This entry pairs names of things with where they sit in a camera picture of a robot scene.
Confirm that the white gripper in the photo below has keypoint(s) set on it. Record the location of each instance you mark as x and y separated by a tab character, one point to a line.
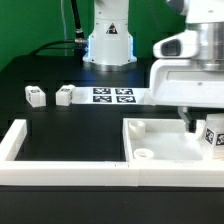
189	71

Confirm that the white square table top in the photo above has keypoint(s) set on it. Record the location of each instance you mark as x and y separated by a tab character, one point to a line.
166	140

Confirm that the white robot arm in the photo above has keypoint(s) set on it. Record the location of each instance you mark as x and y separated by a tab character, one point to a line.
111	46

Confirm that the white U-shaped fence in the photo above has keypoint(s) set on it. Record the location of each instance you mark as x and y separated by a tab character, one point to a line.
207	173

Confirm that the white marker base plate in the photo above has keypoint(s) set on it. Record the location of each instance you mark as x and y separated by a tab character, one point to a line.
110	95

